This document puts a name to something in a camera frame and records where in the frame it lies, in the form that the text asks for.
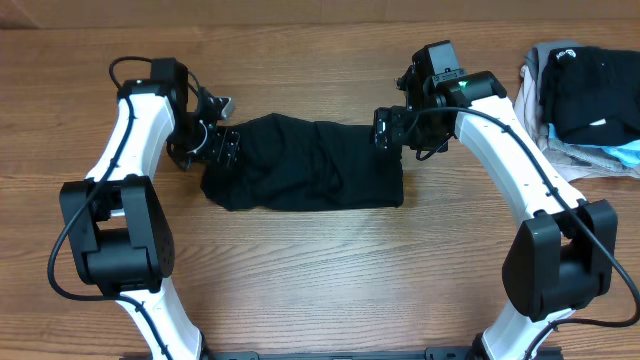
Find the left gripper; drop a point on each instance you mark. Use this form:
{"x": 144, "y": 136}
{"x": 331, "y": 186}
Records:
{"x": 221, "y": 149}

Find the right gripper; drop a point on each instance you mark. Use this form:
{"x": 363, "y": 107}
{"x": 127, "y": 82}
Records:
{"x": 398, "y": 136}

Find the black t-shirt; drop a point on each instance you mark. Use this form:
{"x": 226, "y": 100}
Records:
{"x": 290, "y": 164}

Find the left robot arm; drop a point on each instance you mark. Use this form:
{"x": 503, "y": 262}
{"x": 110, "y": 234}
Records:
{"x": 116, "y": 243}

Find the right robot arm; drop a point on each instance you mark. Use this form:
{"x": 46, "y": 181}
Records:
{"x": 558, "y": 262}

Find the grey folded garment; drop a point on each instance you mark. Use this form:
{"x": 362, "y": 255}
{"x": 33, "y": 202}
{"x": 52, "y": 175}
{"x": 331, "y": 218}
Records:
{"x": 537, "y": 57}

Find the light blue folded garment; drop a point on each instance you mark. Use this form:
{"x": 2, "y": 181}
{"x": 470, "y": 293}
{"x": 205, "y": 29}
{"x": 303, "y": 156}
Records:
{"x": 627, "y": 155}

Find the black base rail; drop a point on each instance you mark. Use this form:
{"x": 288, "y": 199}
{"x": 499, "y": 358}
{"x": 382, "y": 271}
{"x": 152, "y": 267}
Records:
{"x": 340, "y": 356}

